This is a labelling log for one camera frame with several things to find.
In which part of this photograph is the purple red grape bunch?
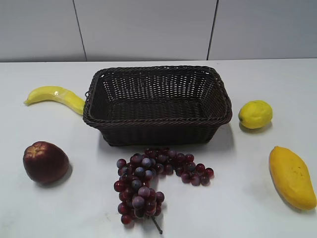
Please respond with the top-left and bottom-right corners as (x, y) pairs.
(113, 148), (214, 234)

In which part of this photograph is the dark woven rectangular basket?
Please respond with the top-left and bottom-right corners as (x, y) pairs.
(83, 65), (232, 146)

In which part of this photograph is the yellow mango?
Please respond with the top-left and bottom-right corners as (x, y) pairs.
(269, 146), (317, 211)

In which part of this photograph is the yellow lemon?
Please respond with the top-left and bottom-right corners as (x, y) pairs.
(238, 100), (273, 129)

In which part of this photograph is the yellow banana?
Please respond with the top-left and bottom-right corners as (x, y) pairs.
(24, 86), (85, 115)

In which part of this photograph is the dark red apple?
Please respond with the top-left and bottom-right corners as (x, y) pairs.
(23, 141), (69, 184)

